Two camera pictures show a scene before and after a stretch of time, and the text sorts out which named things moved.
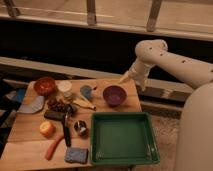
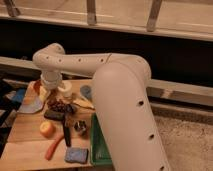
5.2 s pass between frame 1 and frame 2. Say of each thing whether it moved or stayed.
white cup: stayed
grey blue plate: stayed
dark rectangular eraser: stayed
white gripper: moved
